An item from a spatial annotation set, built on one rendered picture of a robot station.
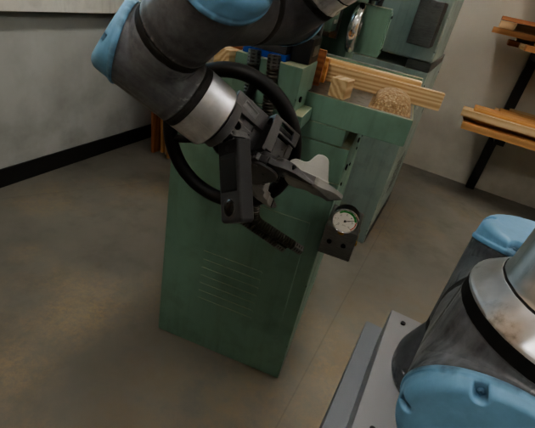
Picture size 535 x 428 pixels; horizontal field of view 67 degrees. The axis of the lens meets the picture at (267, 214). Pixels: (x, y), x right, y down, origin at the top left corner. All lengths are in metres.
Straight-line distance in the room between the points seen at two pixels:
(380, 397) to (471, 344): 0.29
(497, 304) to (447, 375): 0.07
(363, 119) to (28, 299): 1.25
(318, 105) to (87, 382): 1.00
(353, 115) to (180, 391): 0.92
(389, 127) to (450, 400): 0.65
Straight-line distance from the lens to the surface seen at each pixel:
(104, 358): 1.42
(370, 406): 0.62
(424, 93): 1.05
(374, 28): 1.20
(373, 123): 0.91
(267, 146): 0.57
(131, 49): 0.49
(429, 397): 0.37
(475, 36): 3.31
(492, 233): 0.53
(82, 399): 1.34
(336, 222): 0.93
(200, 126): 0.52
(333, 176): 0.96
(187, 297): 1.32
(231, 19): 0.43
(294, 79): 0.82
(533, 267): 0.36
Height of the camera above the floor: 1.10
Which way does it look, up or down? 30 degrees down
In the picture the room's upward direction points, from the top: 13 degrees clockwise
